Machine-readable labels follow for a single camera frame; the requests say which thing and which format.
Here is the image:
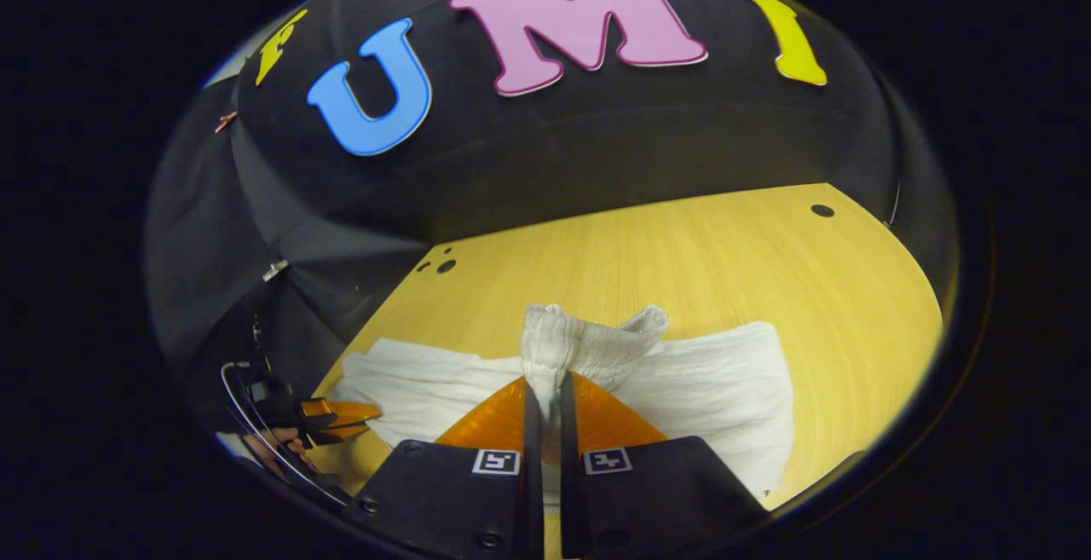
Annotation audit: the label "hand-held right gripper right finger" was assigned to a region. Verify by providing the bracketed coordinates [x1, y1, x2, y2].
[558, 371, 770, 560]

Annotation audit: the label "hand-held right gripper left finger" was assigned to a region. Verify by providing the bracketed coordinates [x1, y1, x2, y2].
[345, 375, 545, 560]

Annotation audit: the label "white jeans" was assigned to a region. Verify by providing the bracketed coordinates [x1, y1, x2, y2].
[328, 303, 796, 499]

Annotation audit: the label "black backdrop cloth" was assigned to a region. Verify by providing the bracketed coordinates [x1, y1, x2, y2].
[143, 0, 962, 395]

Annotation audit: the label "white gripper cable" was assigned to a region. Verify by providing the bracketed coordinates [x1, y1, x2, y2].
[219, 361, 352, 508]

